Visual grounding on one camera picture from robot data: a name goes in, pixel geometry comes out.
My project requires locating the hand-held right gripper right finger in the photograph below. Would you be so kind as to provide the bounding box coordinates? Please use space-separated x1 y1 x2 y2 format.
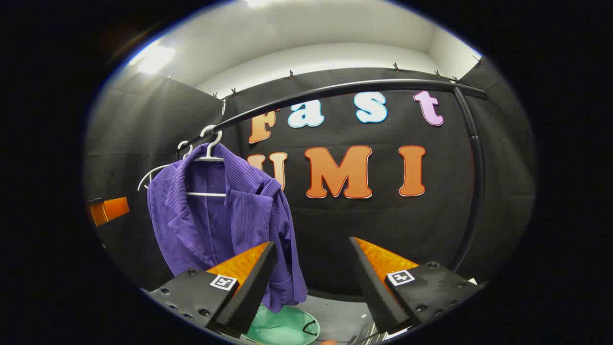
349 236 488 335

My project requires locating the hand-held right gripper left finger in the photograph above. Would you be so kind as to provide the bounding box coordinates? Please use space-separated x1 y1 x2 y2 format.
148 241 279 337

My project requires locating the purple corduroy jacket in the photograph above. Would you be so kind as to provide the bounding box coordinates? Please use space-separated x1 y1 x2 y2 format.
146 143 308 313

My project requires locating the white plastic hanger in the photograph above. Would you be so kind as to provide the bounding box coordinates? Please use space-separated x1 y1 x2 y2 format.
186 125 227 198
137 140 193 192

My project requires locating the grey ribbed panel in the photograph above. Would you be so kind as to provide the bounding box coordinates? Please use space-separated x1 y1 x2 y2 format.
346 321 386 345

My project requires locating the black backdrop cloth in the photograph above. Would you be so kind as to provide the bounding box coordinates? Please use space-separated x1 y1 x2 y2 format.
84 57 537 298

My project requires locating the white ceiling light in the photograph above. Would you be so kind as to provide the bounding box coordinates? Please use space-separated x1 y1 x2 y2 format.
128 41 177 75

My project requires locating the row of black clips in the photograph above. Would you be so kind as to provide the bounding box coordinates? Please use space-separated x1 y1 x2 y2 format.
165 55 484 99

